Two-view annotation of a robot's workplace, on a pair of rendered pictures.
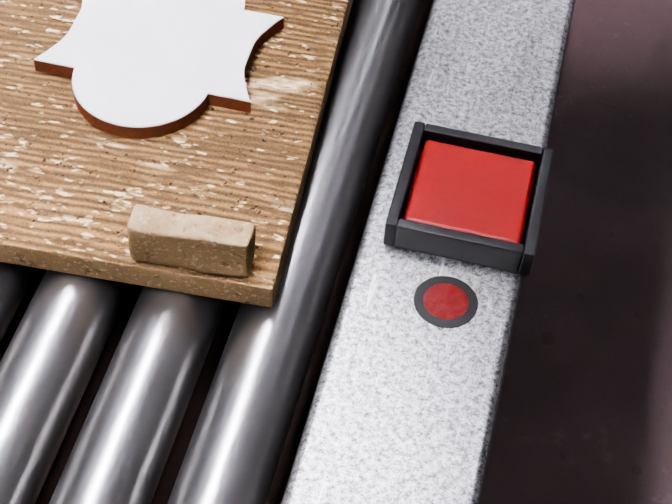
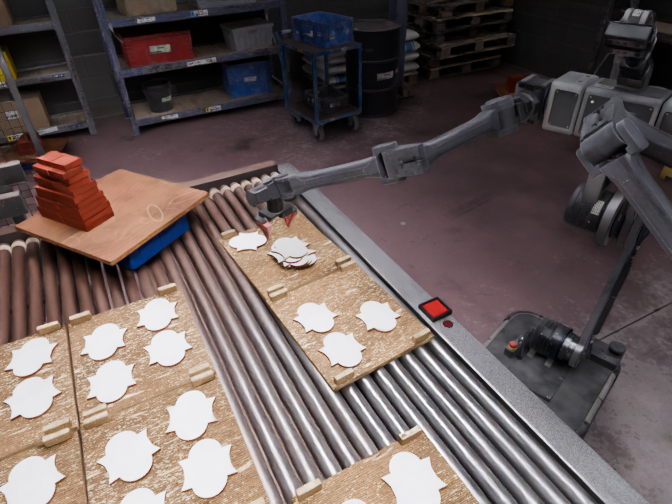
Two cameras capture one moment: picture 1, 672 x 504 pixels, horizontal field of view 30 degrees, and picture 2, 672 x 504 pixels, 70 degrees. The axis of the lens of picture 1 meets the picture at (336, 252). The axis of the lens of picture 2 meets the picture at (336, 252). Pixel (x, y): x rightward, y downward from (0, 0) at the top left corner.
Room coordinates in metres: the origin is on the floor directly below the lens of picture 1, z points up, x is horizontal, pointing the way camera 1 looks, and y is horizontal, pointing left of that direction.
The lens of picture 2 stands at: (-0.25, 0.85, 1.99)
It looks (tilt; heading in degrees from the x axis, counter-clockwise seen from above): 37 degrees down; 322
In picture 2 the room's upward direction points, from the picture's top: 2 degrees counter-clockwise
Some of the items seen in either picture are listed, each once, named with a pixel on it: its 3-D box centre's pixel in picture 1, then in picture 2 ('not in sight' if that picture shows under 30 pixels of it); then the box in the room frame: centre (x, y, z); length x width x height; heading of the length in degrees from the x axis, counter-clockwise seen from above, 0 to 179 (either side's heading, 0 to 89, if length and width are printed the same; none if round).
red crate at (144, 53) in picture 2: not in sight; (156, 44); (5.02, -0.97, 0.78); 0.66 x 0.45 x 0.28; 79
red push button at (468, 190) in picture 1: (469, 197); (435, 309); (0.44, -0.07, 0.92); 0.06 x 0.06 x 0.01; 80
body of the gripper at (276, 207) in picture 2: not in sight; (275, 203); (0.99, 0.15, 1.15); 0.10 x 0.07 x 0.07; 99
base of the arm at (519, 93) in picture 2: not in sight; (522, 105); (0.53, -0.49, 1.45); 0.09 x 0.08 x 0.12; 9
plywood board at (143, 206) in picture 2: not in sight; (116, 210); (1.53, 0.54, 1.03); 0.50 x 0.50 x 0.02; 24
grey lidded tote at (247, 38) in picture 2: not in sight; (247, 34); (4.80, -1.92, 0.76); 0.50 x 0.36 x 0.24; 84
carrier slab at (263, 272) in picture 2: not in sight; (284, 251); (1.00, 0.13, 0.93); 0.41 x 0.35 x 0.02; 174
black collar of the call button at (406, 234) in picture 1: (470, 195); (435, 309); (0.44, -0.07, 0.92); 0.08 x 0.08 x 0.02; 80
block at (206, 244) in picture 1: (191, 241); (421, 335); (0.37, 0.07, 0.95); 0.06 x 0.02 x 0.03; 83
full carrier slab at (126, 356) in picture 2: not in sight; (137, 344); (0.89, 0.72, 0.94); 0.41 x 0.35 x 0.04; 169
